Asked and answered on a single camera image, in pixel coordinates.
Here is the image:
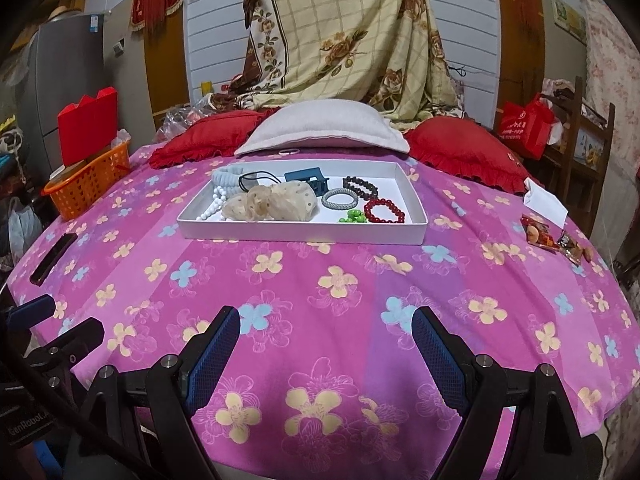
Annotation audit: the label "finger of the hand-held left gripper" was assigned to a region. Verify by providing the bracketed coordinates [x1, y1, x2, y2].
[30, 232, 78, 285]
[9, 294, 106, 361]

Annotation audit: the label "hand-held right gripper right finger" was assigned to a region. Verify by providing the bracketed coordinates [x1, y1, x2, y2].
[411, 306, 601, 480]

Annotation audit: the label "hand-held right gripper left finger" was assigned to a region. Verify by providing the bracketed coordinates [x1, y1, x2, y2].
[75, 306, 242, 480]

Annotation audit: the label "red bead bracelet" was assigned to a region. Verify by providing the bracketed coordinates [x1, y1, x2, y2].
[363, 198, 405, 224]

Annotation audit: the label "black hair tie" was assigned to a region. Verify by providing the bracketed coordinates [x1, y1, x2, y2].
[239, 171, 281, 194]

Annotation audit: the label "white shallow tray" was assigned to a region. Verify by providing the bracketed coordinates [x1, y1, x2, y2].
[177, 160, 428, 246]

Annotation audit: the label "silver braided bracelet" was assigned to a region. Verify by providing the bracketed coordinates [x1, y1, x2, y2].
[321, 187, 362, 209]

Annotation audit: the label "dark brown bead bracelet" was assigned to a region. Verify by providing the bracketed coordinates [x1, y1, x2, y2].
[342, 175, 378, 200]

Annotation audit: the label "orange plastic basket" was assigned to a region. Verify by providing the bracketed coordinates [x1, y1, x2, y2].
[43, 140, 132, 221]

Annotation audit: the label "pink floral bed sheet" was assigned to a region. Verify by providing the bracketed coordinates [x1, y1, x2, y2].
[10, 142, 640, 480]

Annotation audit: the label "red box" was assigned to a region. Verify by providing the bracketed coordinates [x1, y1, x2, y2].
[57, 87, 118, 166]

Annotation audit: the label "red snack packet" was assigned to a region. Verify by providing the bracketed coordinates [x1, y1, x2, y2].
[520, 214, 561, 250]

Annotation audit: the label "beige dotted scrunchie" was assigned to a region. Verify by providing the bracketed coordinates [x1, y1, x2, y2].
[221, 182, 320, 222]

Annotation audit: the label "dark snack packet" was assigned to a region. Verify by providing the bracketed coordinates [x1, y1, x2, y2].
[557, 230, 596, 266]

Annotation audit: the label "grey-blue scrunchie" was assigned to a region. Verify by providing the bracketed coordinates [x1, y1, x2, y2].
[211, 165, 248, 191]

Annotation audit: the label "grey refrigerator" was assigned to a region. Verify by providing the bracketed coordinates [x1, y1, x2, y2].
[20, 10, 108, 171]

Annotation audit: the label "clear plastic bags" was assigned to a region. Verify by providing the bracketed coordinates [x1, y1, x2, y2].
[155, 105, 211, 146]

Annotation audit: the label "white folded paper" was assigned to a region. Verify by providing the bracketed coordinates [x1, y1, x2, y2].
[524, 177, 568, 226]

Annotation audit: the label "red ruffled pillow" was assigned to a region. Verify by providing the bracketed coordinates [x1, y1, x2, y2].
[149, 110, 271, 170]
[405, 116, 538, 196]

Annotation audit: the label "blue hair clip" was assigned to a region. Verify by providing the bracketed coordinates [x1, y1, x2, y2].
[285, 165, 328, 196]

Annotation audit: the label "wooden chair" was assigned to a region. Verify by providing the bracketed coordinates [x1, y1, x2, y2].
[540, 77, 616, 231]

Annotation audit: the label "red shopping bag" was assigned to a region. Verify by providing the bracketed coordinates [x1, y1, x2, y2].
[497, 94, 556, 161]

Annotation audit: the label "white pillow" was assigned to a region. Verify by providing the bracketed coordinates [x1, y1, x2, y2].
[235, 99, 410, 157]

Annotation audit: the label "pink floral curtain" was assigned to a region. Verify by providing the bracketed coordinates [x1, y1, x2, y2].
[580, 0, 640, 241]

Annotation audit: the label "cream floral blanket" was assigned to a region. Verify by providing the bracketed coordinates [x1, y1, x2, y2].
[210, 0, 463, 128]

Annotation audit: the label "white pearl bead bracelet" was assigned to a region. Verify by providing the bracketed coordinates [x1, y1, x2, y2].
[196, 186, 227, 222]

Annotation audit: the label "framed wall picture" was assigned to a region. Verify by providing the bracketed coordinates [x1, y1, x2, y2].
[550, 0, 586, 41]

